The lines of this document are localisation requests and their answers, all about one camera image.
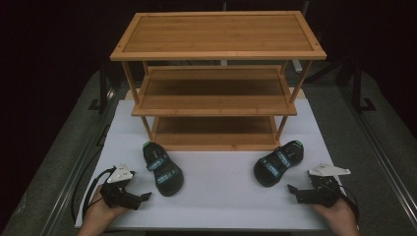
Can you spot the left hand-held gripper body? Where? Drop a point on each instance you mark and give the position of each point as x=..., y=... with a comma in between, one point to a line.
x=118, y=193

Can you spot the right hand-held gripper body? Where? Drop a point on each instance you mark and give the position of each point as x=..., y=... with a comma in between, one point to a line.
x=323, y=190

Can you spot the black sandal with green heel tab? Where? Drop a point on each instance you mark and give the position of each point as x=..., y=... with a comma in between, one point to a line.
x=164, y=172
x=277, y=165

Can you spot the three-tier wooden shoe rack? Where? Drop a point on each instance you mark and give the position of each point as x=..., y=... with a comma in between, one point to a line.
x=216, y=34

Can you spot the person's left hand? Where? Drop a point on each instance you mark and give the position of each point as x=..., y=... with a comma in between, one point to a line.
x=101, y=211

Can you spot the person's right hand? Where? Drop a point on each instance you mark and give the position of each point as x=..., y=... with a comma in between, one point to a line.
x=337, y=214

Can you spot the white foam board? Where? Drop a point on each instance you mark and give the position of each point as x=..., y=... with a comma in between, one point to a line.
x=216, y=196

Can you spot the tan board under rack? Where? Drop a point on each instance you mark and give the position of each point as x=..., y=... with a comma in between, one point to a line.
x=130, y=95

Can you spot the black metal stand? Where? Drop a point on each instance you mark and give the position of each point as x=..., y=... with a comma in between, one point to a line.
x=103, y=88
x=359, y=88

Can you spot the white bar behind rack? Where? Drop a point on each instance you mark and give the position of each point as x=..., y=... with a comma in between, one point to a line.
x=297, y=65

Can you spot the metal table rail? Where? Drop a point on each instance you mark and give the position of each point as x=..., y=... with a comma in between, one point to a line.
x=383, y=147
x=75, y=170

